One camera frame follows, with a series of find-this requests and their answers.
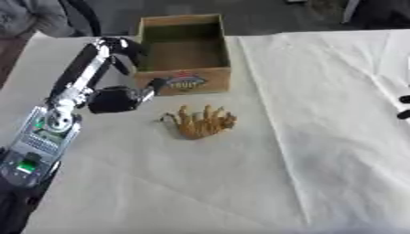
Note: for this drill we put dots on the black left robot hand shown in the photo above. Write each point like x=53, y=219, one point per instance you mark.
x=109, y=99

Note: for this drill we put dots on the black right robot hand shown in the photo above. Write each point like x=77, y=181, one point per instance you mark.
x=404, y=114

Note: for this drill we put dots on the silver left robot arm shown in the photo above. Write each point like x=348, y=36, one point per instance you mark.
x=36, y=143

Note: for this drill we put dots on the tan cardboard box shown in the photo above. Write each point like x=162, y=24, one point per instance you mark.
x=184, y=82

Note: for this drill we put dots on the brown claw-shaped toy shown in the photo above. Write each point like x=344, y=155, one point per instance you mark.
x=200, y=126

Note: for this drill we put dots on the person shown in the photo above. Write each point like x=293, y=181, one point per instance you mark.
x=29, y=15

